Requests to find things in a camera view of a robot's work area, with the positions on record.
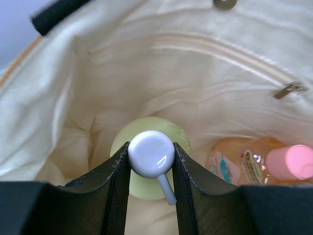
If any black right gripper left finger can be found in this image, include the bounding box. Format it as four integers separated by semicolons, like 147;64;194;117
57;142;131;235

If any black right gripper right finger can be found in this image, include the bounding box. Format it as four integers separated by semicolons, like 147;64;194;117
173;143;242;235

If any pink capped orange bottle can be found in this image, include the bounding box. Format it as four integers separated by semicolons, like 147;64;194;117
205;137;313;186

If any yellow-green pump bottle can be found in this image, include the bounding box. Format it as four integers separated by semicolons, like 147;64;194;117
110;117;191;205

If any tan canvas bag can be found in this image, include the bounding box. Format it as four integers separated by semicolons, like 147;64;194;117
0;0;313;235

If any metal zipper pull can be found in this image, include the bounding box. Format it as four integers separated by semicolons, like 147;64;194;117
273;82;309;99

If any black bag strap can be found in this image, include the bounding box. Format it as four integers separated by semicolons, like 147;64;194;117
30;0;93;36

